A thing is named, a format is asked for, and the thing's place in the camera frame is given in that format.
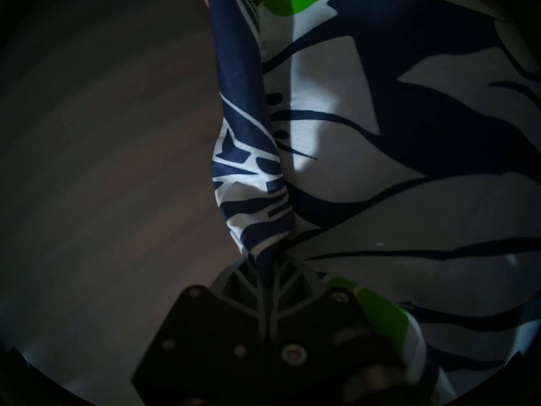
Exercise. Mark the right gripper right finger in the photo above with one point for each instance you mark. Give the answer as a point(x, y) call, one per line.
point(291, 286)

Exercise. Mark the floral print shorts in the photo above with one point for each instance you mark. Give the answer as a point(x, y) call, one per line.
point(380, 155)

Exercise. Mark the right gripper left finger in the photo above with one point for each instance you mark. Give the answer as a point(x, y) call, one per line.
point(249, 291)

